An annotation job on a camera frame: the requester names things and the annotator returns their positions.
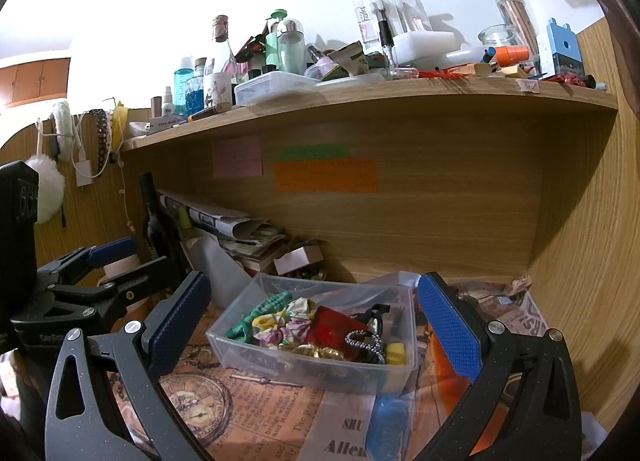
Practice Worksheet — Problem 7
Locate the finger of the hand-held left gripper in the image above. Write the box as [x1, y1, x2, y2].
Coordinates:
[47, 255, 177, 328]
[36, 236, 138, 292]

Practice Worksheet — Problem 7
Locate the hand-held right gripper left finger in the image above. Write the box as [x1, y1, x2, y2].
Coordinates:
[44, 270, 213, 461]

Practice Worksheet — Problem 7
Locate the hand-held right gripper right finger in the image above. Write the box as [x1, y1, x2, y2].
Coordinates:
[416, 271, 583, 461]

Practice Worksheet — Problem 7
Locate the green scrunchie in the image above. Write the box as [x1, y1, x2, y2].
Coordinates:
[226, 291, 293, 342]

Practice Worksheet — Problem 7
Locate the beaded bracelet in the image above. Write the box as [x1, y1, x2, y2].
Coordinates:
[345, 330, 389, 365]

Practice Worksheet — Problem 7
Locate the red velvet pouch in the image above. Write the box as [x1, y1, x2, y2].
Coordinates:
[306, 306, 373, 362]

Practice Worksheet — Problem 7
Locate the floral scrunchie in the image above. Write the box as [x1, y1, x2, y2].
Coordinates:
[252, 297, 321, 347]

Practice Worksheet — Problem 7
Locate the gold shiny scrunchie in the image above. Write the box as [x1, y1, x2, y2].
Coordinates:
[292, 343, 347, 363]

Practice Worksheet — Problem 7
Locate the clear plastic container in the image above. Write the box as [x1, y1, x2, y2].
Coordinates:
[206, 271, 422, 396]

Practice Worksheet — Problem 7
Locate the orange poster sheet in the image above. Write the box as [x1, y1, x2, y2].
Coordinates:
[415, 326, 506, 457]

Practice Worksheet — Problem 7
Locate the dark glass bottle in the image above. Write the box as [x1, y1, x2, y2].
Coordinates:
[137, 172, 177, 263]

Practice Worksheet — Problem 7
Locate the white fluffy puff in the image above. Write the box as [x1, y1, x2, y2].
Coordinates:
[22, 155, 67, 226]

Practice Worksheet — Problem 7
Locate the newspaper print paper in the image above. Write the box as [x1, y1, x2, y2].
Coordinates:
[450, 275, 549, 342]

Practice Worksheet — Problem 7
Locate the pile of newspapers and books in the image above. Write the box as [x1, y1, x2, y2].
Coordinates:
[157, 188, 292, 273]

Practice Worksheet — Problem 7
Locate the blue plastic item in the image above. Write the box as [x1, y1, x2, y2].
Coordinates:
[365, 396, 414, 461]

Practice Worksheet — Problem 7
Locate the beaded headband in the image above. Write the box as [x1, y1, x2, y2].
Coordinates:
[90, 108, 114, 177]

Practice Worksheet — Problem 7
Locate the vintage clock print paper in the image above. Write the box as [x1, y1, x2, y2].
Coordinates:
[112, 321, 381, 461]

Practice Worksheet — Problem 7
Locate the yellow cloth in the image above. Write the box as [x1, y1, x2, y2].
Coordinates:
[110, 100, 130, 153]

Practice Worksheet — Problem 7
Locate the white fluffy band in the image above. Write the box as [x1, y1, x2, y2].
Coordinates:
[50, 100, 76, 162]

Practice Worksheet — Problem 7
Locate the small cardboard box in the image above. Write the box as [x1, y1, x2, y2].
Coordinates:
[272, 244, 326, 277]

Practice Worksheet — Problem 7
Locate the wooden shelf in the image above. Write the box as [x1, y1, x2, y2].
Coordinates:
[120, 76, 620, 287]

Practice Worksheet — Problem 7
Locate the white paper box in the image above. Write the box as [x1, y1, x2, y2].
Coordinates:
[147, 114, 187, 132]

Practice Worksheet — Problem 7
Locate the pink sticky note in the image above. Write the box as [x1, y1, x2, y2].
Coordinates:
[212, 138, 264, 179]

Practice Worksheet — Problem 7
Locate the brown marker pen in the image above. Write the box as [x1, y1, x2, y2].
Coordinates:
[187, 102, 234, 123]

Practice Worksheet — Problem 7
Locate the blue beads bottle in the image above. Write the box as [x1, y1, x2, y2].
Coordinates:
[186, 58, 209, 118]

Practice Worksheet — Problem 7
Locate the blue liquid bottle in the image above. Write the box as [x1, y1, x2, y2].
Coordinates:
[173, 57, 195, 117]

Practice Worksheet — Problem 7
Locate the white printed mug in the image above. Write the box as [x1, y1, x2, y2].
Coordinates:
[202, 72, 234, 112]

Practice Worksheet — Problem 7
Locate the orange sticky note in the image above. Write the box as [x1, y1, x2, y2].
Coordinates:
[274, 158, 378, 193]

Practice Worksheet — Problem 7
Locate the green sticky note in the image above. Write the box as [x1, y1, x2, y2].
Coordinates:
[277, 144, 351, 161]

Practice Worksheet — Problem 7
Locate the clear lidded plastic box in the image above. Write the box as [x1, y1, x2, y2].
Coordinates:
[234, 72, 318, 107]

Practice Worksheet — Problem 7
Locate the corked clear glass bottle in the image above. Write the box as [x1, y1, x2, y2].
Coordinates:
[212, 15, 239, 75]

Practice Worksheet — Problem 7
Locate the green pump bottle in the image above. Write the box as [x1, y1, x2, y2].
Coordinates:
[265, 8, 289, 75]

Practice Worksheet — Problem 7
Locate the clear bottle with silver cap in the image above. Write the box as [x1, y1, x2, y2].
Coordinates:
[276, 18, 307, 76]

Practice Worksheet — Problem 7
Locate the orange capped tube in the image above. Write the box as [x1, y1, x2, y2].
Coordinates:
[495, 45, 530, 67]

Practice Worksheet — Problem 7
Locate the white foam box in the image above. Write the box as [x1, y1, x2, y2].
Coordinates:
[395, 30, 469, 68]

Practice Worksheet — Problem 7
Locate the glass jar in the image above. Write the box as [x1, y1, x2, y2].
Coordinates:
[477, 24, 524, 62]

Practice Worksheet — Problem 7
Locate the blue plastic box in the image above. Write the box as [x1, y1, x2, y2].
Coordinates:
[545, 18, 585, 77]

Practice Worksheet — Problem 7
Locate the clear tube of pencils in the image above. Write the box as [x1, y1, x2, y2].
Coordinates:
[495, 0, 541, 59]

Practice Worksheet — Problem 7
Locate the clear blister pack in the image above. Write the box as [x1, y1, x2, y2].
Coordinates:
[350, 0, 434, 58]

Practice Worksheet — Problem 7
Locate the white charger with cable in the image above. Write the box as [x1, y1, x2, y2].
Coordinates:
[36, 114, 97, 187]

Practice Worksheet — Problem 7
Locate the wooden wall cabinet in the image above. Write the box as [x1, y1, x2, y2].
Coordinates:
[0, 57, 71, 109]

